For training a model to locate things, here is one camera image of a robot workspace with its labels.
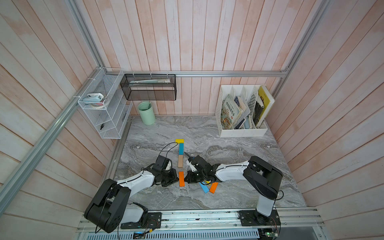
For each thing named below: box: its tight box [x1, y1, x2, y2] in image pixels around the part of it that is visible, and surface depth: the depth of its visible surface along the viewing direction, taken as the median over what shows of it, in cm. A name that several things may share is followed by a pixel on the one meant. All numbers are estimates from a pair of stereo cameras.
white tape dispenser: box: [82, 92, 105, 109], surface depth 71 cm
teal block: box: [178, 143, 185, 155], surface depth 103 cm
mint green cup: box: [137, 101, 156, 126], surface depth 112 cm
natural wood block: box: [178, 155, 184, 168], surface depth 96 cm
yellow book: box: [256, 85, 275, 126], surface depth 100 cm
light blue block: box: [199, 181, 210, 194], surface depth 84 cm
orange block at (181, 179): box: [178, 171, 185, 187], surface depth 88 cm
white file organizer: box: [215, 84, 268, 138], surface depth 106 cm
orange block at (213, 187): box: [209, 182, 219, 194], surface depth 85 cm
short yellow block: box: [175, 139, 185, 144], surface depth 106 cm
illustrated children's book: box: [221, 94, 243, 130], surface depth 103 cm
